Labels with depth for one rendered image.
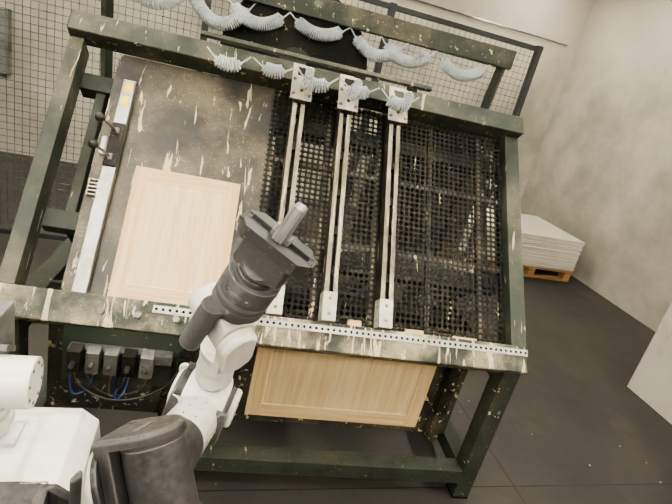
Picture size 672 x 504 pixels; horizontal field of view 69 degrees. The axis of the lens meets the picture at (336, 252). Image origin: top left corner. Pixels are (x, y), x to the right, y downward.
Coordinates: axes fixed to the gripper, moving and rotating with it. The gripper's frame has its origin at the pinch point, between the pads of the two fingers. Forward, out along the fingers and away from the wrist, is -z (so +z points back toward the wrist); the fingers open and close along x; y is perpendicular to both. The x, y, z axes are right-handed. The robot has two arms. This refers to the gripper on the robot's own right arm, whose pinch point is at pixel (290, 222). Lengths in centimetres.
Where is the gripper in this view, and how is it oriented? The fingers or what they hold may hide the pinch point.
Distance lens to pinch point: 69.0
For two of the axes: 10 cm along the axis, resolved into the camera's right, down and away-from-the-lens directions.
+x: -7.8, -6.2, 0.3
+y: 3.4, -3.9, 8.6
